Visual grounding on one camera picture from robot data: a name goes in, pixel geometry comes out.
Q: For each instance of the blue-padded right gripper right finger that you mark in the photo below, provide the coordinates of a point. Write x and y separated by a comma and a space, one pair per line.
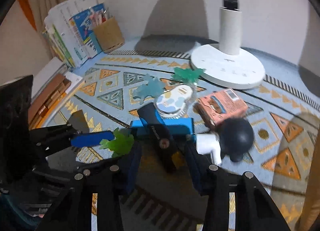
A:
254, 208

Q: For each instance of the clear round patterned container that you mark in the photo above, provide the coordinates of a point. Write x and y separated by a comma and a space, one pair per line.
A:
174, 103

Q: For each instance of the stack of books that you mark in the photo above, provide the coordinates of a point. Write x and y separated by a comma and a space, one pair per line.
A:
70, 27

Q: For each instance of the dark green plastic leaf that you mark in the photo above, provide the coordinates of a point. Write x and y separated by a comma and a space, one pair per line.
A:
187, 76

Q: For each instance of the cork pen holder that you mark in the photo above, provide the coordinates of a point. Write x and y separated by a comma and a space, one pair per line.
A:
109, 35

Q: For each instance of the yellow case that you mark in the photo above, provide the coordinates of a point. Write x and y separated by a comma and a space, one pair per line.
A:
178, 160

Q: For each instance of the teal plastic leaf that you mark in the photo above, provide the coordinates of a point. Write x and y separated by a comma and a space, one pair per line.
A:
153, 88

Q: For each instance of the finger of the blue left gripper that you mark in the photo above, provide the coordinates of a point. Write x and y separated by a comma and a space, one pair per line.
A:
91, 139

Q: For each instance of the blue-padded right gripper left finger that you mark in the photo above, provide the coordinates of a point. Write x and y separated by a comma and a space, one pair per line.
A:
109, 179

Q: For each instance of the bright green plastic leaf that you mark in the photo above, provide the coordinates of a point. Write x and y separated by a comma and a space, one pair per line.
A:
120, 145

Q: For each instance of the amber ribbed glass bowl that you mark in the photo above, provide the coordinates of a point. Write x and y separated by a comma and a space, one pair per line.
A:
309, 219

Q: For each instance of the wooden box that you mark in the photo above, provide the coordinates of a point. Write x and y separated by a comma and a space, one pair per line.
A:
52, 87

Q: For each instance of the blue and black tool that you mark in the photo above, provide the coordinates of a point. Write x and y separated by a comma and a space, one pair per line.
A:
166, 136

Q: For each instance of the pink toy box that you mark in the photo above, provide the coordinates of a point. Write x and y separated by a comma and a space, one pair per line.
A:
219, 106

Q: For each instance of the white figurine with black helmet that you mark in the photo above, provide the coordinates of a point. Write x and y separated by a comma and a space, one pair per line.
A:
233, 138

